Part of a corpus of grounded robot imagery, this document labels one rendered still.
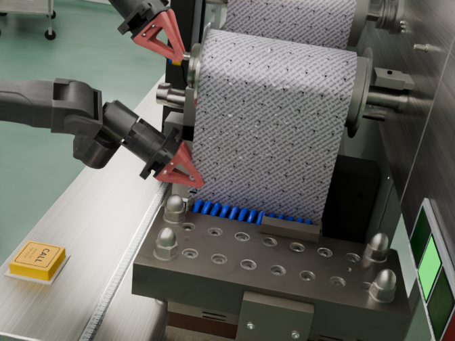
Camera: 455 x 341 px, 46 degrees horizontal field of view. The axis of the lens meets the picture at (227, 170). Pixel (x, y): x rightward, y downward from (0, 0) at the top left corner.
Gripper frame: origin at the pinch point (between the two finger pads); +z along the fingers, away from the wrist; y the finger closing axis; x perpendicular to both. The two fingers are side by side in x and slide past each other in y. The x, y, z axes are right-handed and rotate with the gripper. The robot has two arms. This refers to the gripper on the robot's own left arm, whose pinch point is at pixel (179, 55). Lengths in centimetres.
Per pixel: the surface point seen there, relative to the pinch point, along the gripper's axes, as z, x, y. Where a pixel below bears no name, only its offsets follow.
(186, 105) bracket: 6.9, -6.0, -2.9
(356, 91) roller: 22.2, 18.6, 2.2
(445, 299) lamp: 37, 18, 38
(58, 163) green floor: -14, -159, -173
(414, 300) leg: 70, -2, -17
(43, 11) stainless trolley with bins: -141, -209, -384
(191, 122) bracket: 9.7, -7.5, -3.3
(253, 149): 19.4, 0.2, 3.1
